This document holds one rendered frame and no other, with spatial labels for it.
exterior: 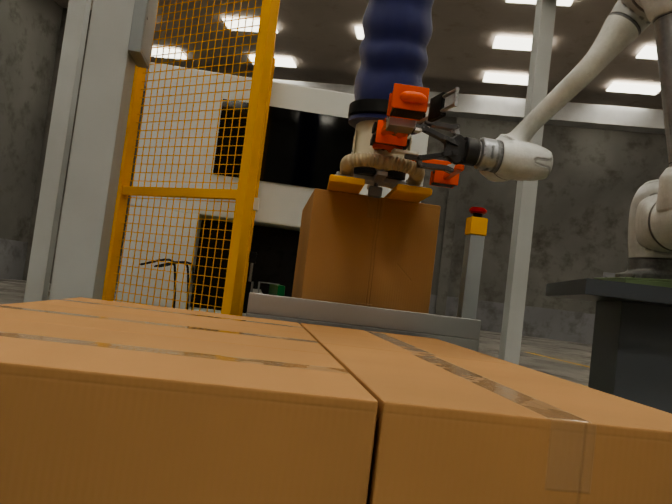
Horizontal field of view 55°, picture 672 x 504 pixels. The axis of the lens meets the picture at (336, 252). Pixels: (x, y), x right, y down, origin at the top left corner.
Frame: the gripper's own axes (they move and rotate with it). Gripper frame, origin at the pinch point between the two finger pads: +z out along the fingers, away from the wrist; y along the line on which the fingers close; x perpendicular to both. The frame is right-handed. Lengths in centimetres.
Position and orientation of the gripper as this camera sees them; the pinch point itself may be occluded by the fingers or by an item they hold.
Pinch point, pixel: (405, 140)
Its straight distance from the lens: 178.2
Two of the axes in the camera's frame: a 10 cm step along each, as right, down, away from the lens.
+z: -9.8, -1.5, -1.2
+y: -1.4, 9.9, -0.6
